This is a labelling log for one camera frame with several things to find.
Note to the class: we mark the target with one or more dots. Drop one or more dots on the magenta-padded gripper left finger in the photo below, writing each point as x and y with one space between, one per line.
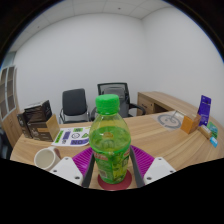
71 168

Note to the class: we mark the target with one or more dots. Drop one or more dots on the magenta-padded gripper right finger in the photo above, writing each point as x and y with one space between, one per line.
153 168

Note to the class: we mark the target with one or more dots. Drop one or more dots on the green drink bottle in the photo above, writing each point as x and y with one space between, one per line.
110 146

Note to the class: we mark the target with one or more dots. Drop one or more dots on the cream and brown ceramic cup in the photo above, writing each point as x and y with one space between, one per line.
45 158

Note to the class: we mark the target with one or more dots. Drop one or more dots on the white sticker sheet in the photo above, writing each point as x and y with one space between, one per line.
70 136

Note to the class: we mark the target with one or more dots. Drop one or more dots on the open brown cardboard box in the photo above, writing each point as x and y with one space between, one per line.
41 130

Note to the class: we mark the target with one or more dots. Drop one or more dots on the orange-brown box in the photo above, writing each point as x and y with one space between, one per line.
189 124

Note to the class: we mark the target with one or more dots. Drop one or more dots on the small beige box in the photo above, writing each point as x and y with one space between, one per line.
204 132

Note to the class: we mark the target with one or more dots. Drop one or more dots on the black fabric visitor chair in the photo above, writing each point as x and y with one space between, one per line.
74 103

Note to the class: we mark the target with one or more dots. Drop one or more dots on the small blue box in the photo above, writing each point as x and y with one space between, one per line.
213 142

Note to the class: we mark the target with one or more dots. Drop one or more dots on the wooden side desk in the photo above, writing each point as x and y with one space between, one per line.
160 100

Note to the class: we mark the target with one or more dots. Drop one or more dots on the small green box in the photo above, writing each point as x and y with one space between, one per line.
212 129

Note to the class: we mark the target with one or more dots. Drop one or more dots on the purple standing box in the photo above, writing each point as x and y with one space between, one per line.
204 109

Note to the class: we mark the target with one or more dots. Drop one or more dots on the black mesh office chair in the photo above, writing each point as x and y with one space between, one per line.
125 95

